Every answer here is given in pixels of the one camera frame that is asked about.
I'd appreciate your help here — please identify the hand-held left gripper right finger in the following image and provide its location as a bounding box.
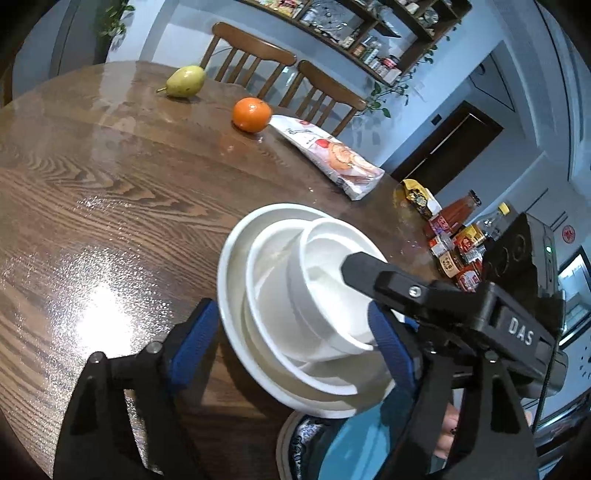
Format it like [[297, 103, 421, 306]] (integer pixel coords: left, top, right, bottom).
[[368, 305, 539, 480]]

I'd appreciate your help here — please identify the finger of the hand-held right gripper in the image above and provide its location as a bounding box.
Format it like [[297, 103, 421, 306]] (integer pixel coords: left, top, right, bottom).
[[341, 251, 483, 332]]

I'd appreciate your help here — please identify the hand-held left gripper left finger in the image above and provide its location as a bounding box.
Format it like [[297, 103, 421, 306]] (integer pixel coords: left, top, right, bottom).
[[53, 298, 221, 480]]

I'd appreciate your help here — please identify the cream flared bowl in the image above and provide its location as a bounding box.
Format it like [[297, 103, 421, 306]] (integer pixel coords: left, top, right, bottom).
[[216, 202, 399, 419]]

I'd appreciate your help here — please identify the white straight-sided bowl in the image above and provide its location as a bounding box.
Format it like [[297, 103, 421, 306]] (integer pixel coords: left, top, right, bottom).
[[286, 217, 394, 363]]

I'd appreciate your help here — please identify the teal square plate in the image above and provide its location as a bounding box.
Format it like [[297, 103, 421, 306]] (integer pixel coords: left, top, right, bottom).
[[318, 392, 417, 480]]

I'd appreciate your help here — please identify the white round bowl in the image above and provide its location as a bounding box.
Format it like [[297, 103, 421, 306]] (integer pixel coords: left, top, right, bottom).
[[244, 219, 394, 398]]

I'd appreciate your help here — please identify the person's right hand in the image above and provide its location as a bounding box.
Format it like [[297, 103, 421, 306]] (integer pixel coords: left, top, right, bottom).
[[435, 406, 463, 460]]

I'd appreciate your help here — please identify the red lid sauce jar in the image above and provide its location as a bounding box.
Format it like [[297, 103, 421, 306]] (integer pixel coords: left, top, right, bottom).
[[457, 265, 484, 293]]

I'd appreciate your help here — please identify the yellow cap vinegar bottle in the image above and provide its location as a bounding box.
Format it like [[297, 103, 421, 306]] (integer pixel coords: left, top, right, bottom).
[[454, 202, 513, 260]]

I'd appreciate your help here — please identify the yellow snack packet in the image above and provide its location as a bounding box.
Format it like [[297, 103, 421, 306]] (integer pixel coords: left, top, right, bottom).
[[400, 178, 443, 219]]

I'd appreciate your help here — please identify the red sauce bottle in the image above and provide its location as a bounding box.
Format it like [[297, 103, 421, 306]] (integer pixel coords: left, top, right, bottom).
[[428, 189, 482, 241]]

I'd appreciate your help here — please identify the white snack bag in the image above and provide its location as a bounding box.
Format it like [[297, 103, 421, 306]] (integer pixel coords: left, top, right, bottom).
[[269, 115, 386, 201]]

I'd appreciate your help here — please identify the dark wooden door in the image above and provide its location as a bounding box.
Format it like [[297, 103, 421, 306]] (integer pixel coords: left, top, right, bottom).
[[392, 101, 504, 195]]

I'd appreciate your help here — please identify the trailing green plant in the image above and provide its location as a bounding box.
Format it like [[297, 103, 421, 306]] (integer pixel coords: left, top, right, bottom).
[[364, 23, 459, 119], [96, 0, 136, 52]]

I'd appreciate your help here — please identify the wooden chair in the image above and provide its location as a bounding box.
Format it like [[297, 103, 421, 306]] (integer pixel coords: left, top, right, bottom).
[[279, 59, 368, 135], [199, 21, 297, 87]]

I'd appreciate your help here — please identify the orange tangerine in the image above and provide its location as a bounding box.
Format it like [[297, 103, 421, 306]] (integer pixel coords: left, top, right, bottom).
[[231, 97, 273, 134]]

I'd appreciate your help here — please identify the green pear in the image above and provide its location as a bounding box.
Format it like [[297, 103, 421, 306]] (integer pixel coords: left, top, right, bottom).
[[156, 65, 206, 99]]

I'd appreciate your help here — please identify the grey refrigerator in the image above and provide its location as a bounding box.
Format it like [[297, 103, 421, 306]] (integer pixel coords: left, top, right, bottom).
[[50, 0, 112, 64]]

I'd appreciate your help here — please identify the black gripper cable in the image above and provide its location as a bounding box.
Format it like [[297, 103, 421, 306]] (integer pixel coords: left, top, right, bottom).
[[534, 295, 567, 433]]

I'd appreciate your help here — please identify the wooden wall shelf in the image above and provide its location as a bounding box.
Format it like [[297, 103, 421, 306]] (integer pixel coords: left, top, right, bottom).
[[239, 0, 472, 87]]

